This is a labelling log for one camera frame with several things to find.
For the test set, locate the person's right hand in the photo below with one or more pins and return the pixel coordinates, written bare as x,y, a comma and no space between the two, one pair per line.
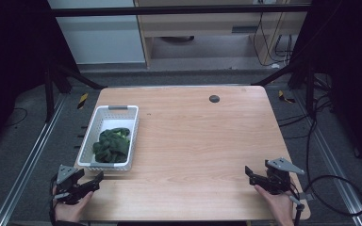
276,205

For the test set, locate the person's left hand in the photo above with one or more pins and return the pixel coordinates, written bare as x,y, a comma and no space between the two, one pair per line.
72,211

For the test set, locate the black metal stand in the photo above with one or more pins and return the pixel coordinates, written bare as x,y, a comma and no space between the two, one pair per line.
56,84
304,81

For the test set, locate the dark green leafy vegetable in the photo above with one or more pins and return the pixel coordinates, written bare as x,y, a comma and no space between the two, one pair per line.
111,146

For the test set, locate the aluminium floor rail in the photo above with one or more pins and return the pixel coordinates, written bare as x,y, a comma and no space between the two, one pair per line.
336,157
28,160

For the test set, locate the black horizontal bar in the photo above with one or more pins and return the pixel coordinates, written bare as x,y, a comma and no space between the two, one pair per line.
176,11

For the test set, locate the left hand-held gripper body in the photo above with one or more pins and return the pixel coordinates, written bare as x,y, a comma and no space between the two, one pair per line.
66,175

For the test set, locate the wooden desk shelf unit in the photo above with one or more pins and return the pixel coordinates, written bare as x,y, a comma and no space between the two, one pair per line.
201,28

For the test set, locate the grey round table grommet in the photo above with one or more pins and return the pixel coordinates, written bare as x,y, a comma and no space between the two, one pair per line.
214,99

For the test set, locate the yellow black floor tape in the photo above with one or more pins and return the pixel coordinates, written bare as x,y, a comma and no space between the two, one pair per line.
285,98
82,100

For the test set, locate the white cabinet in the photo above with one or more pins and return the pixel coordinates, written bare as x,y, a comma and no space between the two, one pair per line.
100,37

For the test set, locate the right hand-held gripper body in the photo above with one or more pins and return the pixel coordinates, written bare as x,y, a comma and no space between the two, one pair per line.
279,175

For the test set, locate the white plastic basket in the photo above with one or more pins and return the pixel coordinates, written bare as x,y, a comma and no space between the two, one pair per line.
106,119

